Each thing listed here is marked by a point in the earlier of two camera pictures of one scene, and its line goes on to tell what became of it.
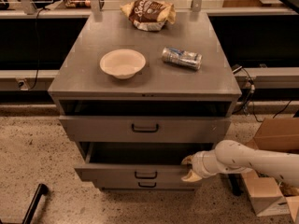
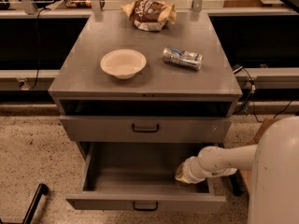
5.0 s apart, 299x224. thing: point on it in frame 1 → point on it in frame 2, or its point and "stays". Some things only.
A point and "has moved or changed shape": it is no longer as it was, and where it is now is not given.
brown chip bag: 149,15 stays
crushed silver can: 182,58 stays
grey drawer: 137,161 has moved or changed shape
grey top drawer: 145,128 stays
